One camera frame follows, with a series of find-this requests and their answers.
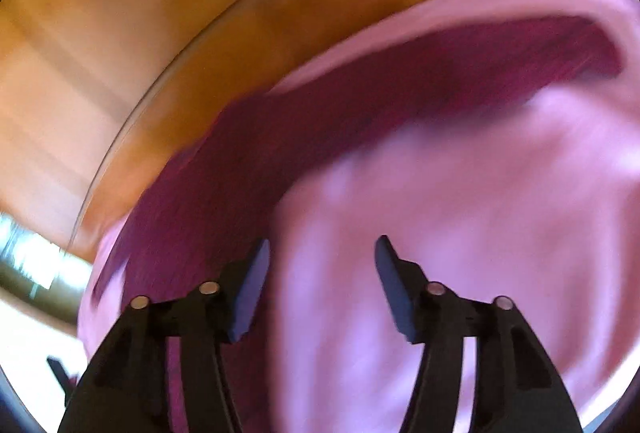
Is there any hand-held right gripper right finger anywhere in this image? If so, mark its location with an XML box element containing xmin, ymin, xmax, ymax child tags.
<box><xmin>375</xmin><ymin>235</ymin><xmax>583</xmax><ymax>433</ymax></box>

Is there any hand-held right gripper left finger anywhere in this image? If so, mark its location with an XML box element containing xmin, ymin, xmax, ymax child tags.
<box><xmin>57</xmin><ymin>239</ymin><xmax>271</xmax><ymax>433</ymax></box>

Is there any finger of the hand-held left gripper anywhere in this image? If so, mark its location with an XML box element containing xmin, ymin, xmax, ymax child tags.
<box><xmin>46</xmin><ymin>355</ymin><xmax>78</xmax><ymax>409</ymax></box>

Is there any pink cloth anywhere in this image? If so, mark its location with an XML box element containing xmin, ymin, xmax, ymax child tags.
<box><xmin>75</xmin><ymin>0</ymin><xmax>640</xmax><ymax>433</ymax></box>

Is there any dark magenta heathered garment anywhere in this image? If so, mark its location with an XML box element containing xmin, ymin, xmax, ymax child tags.
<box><xmin>92</xmin><ymin>16</ymin><xmax>626</xmax><ymax>433</ymax></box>

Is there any bright window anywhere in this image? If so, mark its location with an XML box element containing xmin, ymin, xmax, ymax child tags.
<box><xmin>0</xmin><ymin>212</ymin><xmax>95</xmax><ymax>314</ymax></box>

